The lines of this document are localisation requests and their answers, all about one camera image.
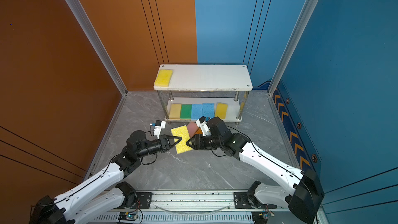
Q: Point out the pale yellow sponge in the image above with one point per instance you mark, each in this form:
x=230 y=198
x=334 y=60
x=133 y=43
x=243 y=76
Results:
x=175 y=111

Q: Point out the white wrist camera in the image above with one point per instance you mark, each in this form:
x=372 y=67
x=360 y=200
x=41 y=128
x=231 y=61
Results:
x=157 y=127
x=202 y=124

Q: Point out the pink sponge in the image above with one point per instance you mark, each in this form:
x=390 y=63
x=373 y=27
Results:
x=192 y=128

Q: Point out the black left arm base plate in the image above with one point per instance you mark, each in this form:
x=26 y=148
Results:
x=143 y=200

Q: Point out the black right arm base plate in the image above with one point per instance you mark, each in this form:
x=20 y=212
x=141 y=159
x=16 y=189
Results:
x=243 y=200

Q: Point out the green circuit board right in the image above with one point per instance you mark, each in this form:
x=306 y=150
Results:
x=261 y=217

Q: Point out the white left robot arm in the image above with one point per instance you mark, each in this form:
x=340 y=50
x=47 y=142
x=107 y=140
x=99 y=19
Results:
x=106 y=189

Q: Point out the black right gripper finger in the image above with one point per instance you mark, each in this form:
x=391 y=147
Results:
x=191 y=146
x=195 y=140

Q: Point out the green circuit board left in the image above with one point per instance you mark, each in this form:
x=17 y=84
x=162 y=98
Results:
x=127 y=217

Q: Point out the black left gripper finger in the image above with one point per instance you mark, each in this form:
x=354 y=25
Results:
x=172 y=139
x=170 y=146

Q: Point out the aluminium corner post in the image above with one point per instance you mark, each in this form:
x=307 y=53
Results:
x=85 y=23
x=301 y=23

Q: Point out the green sponge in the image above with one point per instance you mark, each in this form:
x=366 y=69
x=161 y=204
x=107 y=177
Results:
x=186 y=111

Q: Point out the bright yellow sponge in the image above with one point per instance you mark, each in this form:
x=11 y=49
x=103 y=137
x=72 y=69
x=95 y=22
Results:
x=163 y=78

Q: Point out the lime porous sponge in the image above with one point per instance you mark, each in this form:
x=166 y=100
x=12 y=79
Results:
x=183 y=133

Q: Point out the orange sponge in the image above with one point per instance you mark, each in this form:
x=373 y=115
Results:
x=199 y=131

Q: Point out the aluminium front rail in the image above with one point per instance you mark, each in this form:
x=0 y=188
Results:
x=197 y=207

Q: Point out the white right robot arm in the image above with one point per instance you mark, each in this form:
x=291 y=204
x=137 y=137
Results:
x=301 y=190

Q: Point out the green circuit board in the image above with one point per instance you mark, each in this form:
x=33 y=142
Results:
x=127 y=217
x=261 y=217

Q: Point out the blue sponge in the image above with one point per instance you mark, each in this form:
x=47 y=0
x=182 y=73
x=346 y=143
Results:
x=208 y=110
x=196 y=111

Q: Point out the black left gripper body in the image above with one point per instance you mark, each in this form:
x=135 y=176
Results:
x=158 y=145

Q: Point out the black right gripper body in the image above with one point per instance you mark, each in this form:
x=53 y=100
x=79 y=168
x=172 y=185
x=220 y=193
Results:
x=208 y=142

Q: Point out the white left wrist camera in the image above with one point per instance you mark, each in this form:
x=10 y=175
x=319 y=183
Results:
x=157 y=127

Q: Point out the aluminium corner post right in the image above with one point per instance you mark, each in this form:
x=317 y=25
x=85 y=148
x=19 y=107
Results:
x=301 y=23

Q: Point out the aluminium corner post left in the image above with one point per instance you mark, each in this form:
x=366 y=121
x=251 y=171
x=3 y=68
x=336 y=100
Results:
x=85 y=23

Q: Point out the white two-tier shelf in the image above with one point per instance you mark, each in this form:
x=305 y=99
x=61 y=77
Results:
x=197 y=84

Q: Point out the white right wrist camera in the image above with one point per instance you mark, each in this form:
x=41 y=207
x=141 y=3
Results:
x=202 y=124

